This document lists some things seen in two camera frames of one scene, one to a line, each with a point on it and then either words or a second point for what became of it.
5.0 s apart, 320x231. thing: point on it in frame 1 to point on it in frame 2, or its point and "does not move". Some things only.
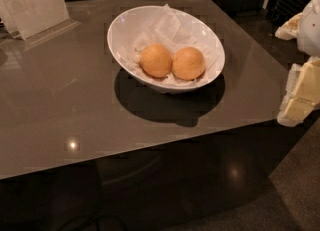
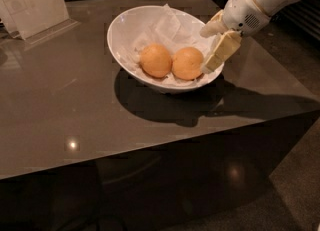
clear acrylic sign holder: [32, 7] does not move
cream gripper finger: [302, 93] to [227, 45]
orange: [188, 63] does not move
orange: [156, 61] does not move
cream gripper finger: [290, 29] to [216, 25]
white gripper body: [310, 30] to [242, 12]
